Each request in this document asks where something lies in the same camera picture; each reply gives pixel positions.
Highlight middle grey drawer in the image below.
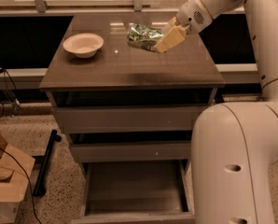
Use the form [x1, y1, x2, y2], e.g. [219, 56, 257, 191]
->
[70, 141, 190, 163]

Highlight bottom grey drawer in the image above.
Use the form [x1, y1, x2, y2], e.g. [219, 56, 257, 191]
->
[71, 161, 195, 224]

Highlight white bowl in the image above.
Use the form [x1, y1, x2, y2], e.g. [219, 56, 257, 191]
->
[63, 33, 104, 59]

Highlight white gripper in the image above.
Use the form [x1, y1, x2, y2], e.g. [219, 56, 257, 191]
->
[153, 0, 213, 53]

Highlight cardboard box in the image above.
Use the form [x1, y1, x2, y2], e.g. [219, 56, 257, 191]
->
[0, 134, 35, 224]

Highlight grey drawer cabinet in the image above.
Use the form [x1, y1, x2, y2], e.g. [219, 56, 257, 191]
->
[39, 13, 226, 173]

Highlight black metal stand leg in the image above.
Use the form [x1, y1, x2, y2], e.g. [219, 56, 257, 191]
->
[33, 130, 62, 197]

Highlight top grey drawer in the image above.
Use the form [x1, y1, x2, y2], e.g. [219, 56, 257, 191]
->
[54, 106, 205, 134]

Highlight black cable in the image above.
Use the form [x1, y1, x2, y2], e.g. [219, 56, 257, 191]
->
[0, 136, 43, 224]

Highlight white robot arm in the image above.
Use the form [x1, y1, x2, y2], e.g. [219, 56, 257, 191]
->
[154, 0, 278, 224]

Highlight grey drawer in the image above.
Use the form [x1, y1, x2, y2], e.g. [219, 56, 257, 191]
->
[71, 161, 195, 224]
[54, 106, 205, 134]
[70, 141, 190, 163]

